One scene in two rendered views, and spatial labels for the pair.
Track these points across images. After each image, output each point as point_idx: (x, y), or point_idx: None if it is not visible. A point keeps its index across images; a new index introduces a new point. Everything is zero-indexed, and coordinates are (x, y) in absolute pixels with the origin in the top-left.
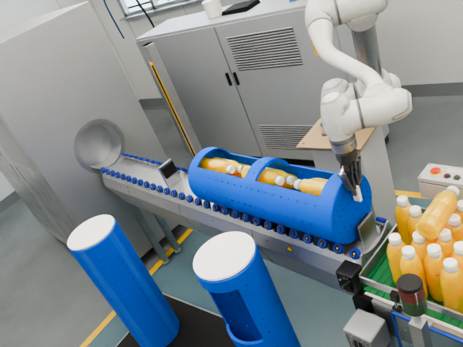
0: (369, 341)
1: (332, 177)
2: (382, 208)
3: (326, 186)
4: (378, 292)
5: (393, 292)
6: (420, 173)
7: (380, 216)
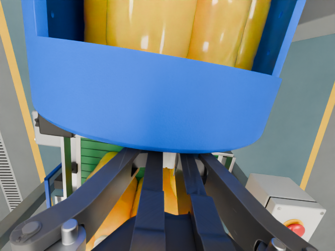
0: (36, 143)
1: (158, 69)
2: (309, 29)
3: (78, 64)
4: (84, 141)
5: (58, 184)
6: (288, 206)
7: (296, 30)
